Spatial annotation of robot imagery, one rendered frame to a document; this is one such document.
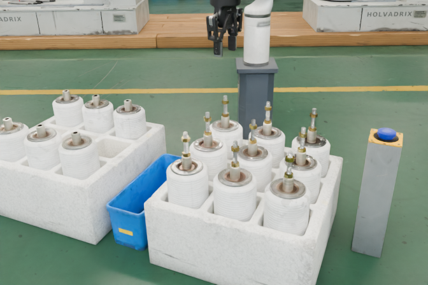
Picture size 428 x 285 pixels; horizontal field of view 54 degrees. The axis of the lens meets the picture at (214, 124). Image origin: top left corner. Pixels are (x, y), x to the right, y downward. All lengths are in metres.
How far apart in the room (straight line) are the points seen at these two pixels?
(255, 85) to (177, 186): 0.67
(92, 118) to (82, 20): 1.85
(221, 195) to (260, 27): 0.74
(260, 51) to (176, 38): 1.52
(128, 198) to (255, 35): 0.70
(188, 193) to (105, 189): 0.28
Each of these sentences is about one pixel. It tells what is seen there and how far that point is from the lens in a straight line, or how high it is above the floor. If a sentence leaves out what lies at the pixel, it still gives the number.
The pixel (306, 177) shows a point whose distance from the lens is 0.97.
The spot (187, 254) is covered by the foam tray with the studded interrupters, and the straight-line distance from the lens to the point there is 1.02.
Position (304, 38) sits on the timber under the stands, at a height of 0.06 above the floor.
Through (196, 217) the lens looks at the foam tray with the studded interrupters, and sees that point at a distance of 0.94.
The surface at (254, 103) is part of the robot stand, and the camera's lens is 1.54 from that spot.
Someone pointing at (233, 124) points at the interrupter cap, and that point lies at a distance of 1.17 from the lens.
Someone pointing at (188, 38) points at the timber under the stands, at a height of 0.07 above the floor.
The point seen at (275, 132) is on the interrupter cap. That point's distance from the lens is 1.13.
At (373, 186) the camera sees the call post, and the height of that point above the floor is 0.20.
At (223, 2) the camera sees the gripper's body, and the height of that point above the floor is 0.59.
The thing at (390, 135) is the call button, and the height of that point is 0.33.
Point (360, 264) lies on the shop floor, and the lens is 1.14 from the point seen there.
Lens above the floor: 0.75
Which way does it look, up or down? 25 degrees down
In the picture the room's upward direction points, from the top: 1 degrees counter-clockwise
